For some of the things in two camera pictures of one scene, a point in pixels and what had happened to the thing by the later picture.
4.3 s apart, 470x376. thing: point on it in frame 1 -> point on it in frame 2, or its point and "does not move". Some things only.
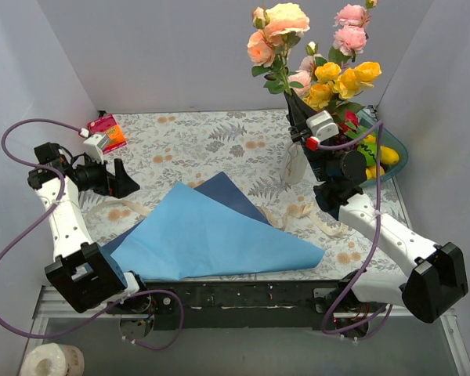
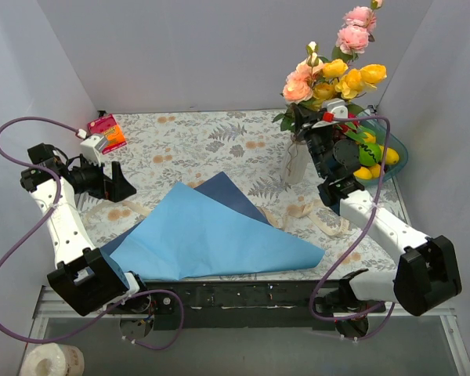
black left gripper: (112, 182) does not move
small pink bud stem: (280, 28) -> (287, 118)
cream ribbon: (292, 224) -> (277, 215)
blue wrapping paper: (193, 233) does not move
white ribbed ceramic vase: (296, 168) does not move
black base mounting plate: (230, 304) does not move
